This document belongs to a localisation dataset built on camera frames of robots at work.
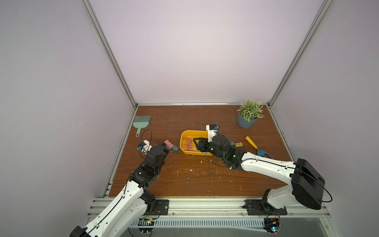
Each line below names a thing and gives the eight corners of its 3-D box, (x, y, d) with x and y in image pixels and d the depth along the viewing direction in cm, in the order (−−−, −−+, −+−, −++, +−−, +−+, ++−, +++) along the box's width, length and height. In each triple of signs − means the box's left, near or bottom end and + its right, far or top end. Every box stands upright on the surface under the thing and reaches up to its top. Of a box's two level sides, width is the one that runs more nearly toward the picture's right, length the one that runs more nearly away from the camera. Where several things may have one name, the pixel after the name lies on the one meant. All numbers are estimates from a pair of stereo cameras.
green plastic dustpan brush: (129, 137, 105) (128, 135, 103) (136, 117, 117) (135, 115, 115) (145, 136, 105) (144, 135, 103) (150, 117, 117) (149, 115, 115)
